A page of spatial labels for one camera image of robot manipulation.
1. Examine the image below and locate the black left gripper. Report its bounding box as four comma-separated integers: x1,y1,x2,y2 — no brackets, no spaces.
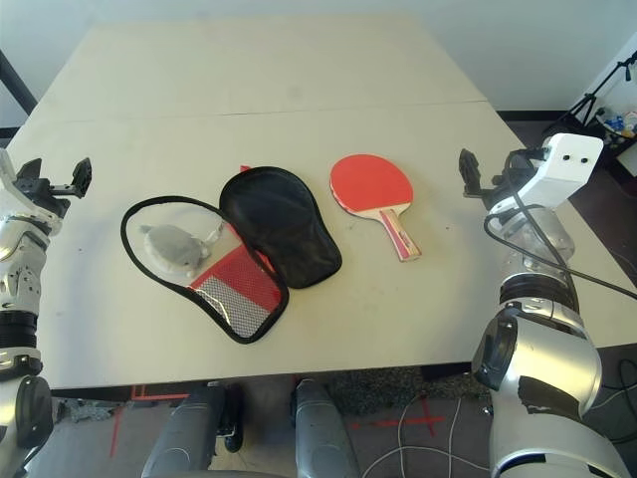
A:
12,156,95,220

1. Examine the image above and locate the grey robot left leg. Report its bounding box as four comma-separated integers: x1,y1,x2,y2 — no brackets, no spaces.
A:
141,385,245,478

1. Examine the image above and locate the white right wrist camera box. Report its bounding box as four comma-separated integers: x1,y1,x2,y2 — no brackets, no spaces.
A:
520,132,605,206

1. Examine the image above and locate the white floor cable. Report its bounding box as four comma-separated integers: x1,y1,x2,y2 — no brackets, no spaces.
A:
360,392,499,478

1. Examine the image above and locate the black tripod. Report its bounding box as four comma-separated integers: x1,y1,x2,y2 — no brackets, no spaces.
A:
546,49,637,133

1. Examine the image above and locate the red ping-pong paddle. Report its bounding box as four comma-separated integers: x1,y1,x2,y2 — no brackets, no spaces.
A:
328,153,424,263

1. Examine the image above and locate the black bin with bottles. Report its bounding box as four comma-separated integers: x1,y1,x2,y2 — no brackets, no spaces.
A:
594,107,637,160

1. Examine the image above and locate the white low cabinet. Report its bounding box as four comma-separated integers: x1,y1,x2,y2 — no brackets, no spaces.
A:
616,138,637,175

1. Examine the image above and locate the red black paddle case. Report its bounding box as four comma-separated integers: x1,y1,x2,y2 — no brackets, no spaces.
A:
120,163,344,346

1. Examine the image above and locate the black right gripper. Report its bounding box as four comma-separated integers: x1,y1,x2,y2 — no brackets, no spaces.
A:
458,147,531,210

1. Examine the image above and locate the grey white plush toy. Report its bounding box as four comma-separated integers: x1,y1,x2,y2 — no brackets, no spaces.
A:
137,222,215,280

